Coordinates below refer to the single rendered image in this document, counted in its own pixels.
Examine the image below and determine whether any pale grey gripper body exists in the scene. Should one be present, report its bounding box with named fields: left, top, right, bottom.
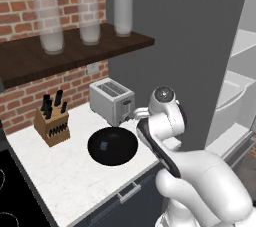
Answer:
left=132, top=106, right=150, bottom=121

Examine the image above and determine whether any black bowl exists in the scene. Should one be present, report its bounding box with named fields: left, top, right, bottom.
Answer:
left=87, top=126, right=139, bottom=167

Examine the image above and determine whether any grey fridge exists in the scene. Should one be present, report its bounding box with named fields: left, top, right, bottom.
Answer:
left=105, top=0, right=256, bottom=169

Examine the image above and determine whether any tall clear glass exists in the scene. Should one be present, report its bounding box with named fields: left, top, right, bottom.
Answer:
left=76, top=0, right=102, bottom=46
left=34, top=0, right=65, bottom=55
left=113, top=0, right=134, bottom=38

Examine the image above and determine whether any silver toaster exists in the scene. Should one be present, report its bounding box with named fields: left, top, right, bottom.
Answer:
left=88, top=77, right=136, bottom=128

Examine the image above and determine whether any wooden knife block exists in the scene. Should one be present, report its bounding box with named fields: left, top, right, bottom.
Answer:
left=33, top=105, right=71, bottom=148

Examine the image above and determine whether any dark drawer front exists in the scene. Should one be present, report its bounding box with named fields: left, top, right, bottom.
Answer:
left=68, top=163, right=168, bottom=227

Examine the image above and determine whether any dark wooden shelf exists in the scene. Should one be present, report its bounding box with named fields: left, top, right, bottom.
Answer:
left=0, top=22, right=156, bottom=90

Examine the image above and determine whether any black hob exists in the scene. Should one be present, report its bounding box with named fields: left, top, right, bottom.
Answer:
left=0, top=145, right=54, bottom=227

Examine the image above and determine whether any white wall socket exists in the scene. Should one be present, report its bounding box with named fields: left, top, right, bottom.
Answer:
left=86, top=62, right=100, bottom=76

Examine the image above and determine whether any silver drawer handle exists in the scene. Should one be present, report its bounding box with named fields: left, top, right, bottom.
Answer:
left=116, top=181, right=142, bottom=205

